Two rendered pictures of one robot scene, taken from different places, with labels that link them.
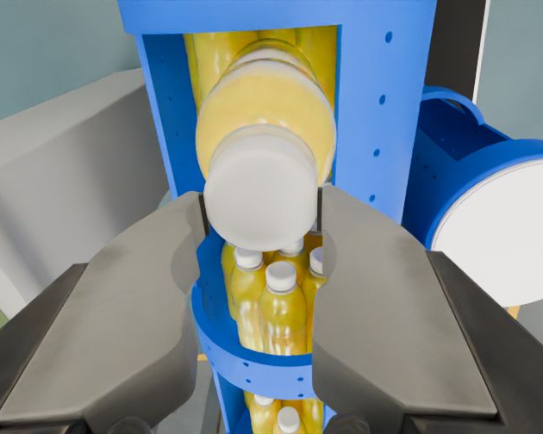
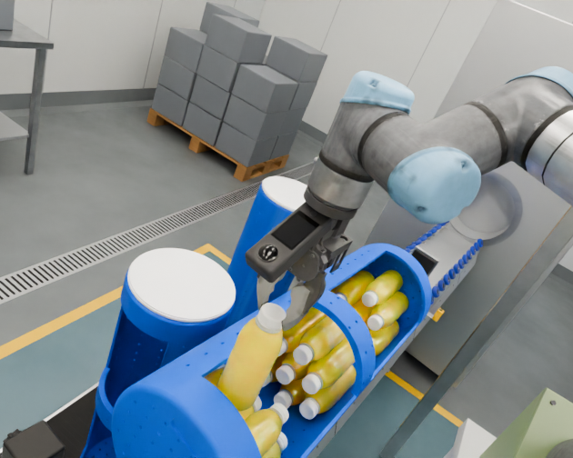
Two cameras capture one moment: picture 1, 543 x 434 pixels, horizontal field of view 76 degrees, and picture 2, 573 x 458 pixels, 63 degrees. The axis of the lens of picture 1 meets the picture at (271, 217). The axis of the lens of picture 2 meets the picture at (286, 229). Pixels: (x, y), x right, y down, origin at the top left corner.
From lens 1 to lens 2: 0.58 m
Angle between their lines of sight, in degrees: 37
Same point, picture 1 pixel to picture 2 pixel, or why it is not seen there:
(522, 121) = (51, 363)
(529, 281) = (196, 264)
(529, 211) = (169, 290)
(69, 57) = not seen: outside the picture
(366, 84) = (207, 359)
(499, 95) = (41, 396)
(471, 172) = (172, 328)
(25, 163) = not seen: outside the picture
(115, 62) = not seen: outside the picture
